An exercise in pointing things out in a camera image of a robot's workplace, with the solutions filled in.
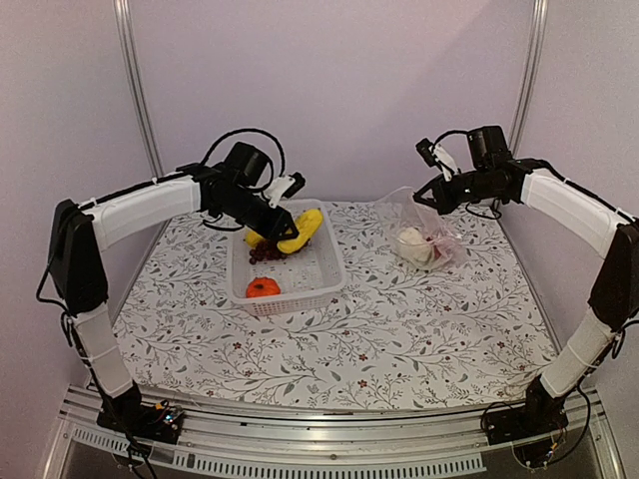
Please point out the aluminium frame post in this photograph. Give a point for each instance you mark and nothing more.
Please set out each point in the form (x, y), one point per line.
(531, 67)
(125, 28)

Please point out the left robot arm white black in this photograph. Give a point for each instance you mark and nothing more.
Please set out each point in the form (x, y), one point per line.
(82, 237)

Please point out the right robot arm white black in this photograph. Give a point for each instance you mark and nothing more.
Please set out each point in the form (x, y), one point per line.
(611, 233)

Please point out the dark red toy grapes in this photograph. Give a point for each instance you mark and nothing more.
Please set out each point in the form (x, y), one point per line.
(265, 251)

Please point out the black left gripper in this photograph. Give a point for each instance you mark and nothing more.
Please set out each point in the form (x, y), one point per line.
(274, 230)

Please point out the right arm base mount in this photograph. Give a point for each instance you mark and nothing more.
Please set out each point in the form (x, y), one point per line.
(534, 447)

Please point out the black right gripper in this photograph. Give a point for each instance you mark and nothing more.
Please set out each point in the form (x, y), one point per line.
(444, 202)

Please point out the clear zip top bag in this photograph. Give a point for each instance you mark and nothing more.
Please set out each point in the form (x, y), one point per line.
(398, 210)

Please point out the right aluminium frame post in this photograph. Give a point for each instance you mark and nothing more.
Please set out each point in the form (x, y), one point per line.
(531, 67)

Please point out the left aluminium frame post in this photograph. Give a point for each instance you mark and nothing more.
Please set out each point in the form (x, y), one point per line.
(125, 28)

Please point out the white perforated plastic basket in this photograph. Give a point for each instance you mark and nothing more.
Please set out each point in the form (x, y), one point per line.
(308, 279)

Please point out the yellow toy corn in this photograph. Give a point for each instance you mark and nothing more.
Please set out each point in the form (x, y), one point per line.
(308, 223)

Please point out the white toy cauliflower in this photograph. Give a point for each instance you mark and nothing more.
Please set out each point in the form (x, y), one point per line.
(414, 247)

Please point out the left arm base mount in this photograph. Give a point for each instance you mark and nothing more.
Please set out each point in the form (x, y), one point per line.
(160, 422)

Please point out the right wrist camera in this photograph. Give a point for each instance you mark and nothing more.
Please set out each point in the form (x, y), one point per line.
(436, 156)

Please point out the floral patterned table mat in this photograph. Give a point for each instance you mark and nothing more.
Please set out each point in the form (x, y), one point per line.
(393, 337)

